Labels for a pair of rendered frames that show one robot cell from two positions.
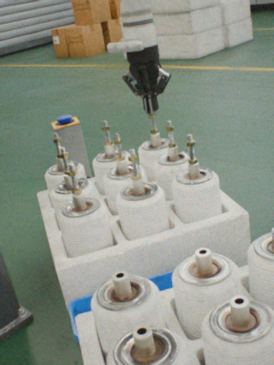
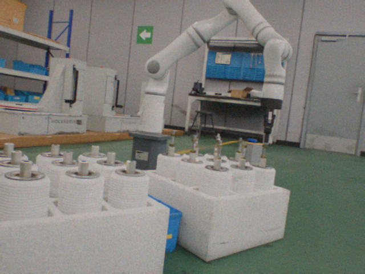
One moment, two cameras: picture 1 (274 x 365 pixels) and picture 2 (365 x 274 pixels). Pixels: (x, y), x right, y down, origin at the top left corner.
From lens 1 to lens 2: 0.99 m
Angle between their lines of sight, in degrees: 64
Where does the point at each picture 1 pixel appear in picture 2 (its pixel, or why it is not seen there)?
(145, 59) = (263, 105)
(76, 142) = (248, 154)
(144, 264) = (164, 193)
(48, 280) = not seen: hidden behind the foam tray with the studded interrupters
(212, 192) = (210, 177)
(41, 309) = not seen: hidden behind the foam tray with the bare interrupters
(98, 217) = (165, 158)
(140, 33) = (265, 88)
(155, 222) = (182, 177)
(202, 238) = (188, 198)
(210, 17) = not seen: outside the picture
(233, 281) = (101, 167)
